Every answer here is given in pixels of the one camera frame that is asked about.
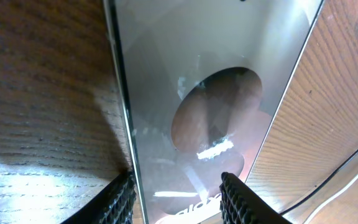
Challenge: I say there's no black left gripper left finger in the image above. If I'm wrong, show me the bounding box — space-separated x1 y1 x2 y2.
62 172 136 224

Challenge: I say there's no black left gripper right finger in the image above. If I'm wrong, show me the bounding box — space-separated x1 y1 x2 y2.
219 172 291 224

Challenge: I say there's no Samsung Galaxy smartphone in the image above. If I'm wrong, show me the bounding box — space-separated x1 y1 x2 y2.
103 0 323 223

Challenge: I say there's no black charging cable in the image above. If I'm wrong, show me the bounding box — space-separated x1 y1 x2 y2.
280 129 358 216

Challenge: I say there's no white power strip cord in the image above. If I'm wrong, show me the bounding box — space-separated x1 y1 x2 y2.
303 160 358 224

